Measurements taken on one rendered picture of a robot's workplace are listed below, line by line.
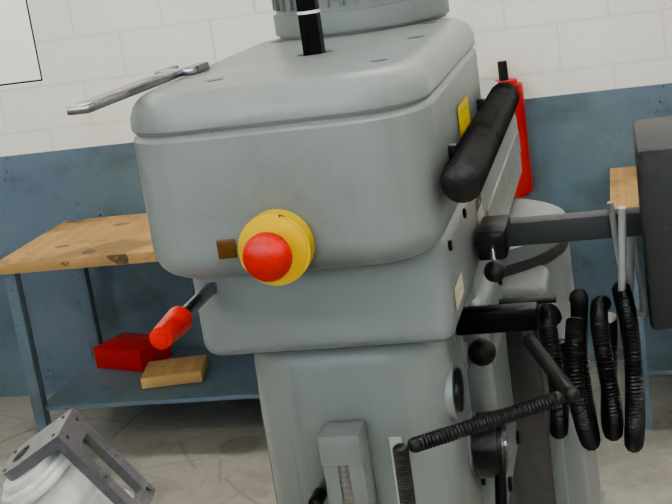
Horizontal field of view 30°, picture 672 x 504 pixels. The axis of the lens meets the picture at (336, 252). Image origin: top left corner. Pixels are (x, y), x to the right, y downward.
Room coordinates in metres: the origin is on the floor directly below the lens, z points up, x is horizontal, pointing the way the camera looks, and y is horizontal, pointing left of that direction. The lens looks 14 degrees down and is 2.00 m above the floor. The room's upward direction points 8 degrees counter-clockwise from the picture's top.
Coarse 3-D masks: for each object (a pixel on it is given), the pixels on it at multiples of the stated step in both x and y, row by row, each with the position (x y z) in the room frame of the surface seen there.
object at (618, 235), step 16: (608, 208) 1.41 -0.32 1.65; (624, 208) 1.37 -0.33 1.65; (624, 224) 1.37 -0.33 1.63; (624, 240) 1.38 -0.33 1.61; (624, 256) 1.38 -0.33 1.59; (624, 272) 1.39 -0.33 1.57; (640, 272) 1.47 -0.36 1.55; (624, 288) 1.39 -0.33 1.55; (640, 288) 1.46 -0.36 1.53; (640, 304) 1.45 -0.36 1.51
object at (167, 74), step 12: (156, 72) 1.17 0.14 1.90; (168, 72) 1.15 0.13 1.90; (180, 72) 1.16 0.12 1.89; (192, 72) 1.16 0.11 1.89; (132, 84) 1.08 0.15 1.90; (144, 84) 1.08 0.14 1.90; (156, 84) 1.10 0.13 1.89; (96, 96) 1.03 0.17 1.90; (108, 96) 1.01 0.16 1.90; (120, 96) 1.03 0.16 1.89; (72, 108) 0.98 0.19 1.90; (84, 108) 0.97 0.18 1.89; (96, 108) 0.98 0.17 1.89
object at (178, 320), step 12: (204, 288) 1.09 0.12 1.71; (216, 288) 1.11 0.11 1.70; (192, 300) 1.06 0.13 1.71; (204, 300) 1.08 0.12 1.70; (168, 312) 1.02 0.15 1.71; (180, 312) 1.01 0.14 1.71; (192, 312) 1.04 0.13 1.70; (168, 324) 0.99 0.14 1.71; (180, 324) 1.00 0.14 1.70; (156, 336) 0.98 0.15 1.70; (168, 336) 0.98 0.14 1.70; (180, 336) 1.00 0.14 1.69; (156, 348) 0.98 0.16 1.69
